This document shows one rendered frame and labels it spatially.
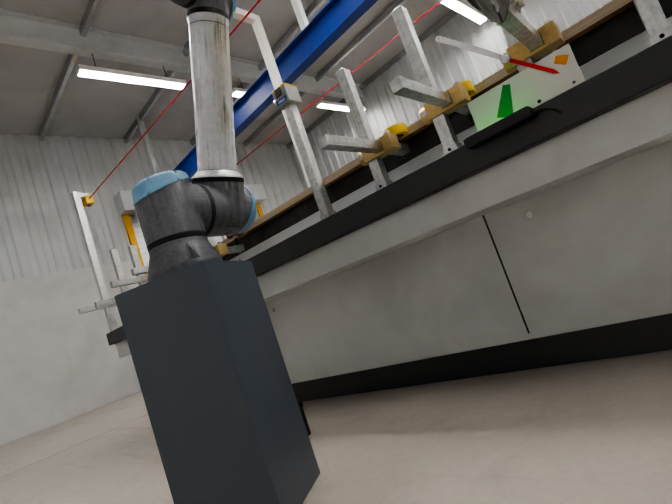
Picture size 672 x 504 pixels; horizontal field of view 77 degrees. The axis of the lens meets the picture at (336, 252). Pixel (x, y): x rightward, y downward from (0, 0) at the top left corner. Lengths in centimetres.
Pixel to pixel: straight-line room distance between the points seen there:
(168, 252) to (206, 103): 45
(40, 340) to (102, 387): 124
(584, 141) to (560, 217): 29
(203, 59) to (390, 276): 97
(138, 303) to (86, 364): 742
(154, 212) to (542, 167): 97
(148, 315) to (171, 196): 29
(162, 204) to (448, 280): 96
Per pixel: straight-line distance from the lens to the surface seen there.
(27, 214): 898
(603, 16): 142
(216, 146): 128
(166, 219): 112
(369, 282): 172
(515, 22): 105
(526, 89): 122
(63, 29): 728
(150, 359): 109
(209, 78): 132
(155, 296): 107
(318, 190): 154
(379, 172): 138
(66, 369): 844
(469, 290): 152
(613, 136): 119
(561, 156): 120
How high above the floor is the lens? 42
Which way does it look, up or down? 6 degrees up
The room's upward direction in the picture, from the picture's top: 19 degrees counter-clockwise
